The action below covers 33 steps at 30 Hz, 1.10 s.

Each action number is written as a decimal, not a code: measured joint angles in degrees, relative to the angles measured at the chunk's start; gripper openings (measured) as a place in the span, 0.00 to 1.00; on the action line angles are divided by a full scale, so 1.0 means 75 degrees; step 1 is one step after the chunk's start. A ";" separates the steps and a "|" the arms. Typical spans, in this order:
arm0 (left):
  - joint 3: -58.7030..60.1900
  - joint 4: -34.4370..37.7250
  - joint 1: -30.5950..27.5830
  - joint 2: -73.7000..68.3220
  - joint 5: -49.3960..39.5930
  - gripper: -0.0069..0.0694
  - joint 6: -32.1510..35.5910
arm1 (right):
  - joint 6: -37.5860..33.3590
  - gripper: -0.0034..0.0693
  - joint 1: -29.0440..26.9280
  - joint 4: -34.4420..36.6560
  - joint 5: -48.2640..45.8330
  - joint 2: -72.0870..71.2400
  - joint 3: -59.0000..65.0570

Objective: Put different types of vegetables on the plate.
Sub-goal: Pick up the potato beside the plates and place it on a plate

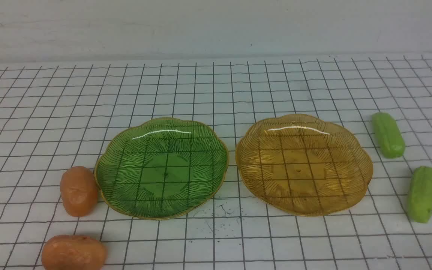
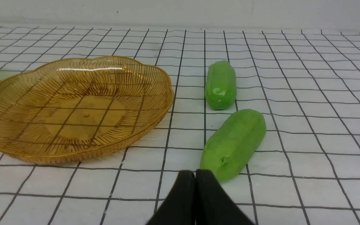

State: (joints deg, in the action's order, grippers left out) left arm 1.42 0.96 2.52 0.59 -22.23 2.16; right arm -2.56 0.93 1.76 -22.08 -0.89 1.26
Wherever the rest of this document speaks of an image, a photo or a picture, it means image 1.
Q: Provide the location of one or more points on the orange toy potato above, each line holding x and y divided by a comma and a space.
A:
79, 191
73, 252

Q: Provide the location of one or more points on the green toy cucumber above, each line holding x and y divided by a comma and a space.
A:
388, 135
419, 198

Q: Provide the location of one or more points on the green transparent plastic plate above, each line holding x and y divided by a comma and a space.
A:
162, 169

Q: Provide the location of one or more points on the amber transparent plastic plate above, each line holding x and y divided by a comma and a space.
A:
303, 165

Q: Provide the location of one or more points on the white grid table mat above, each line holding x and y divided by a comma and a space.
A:
57, 115

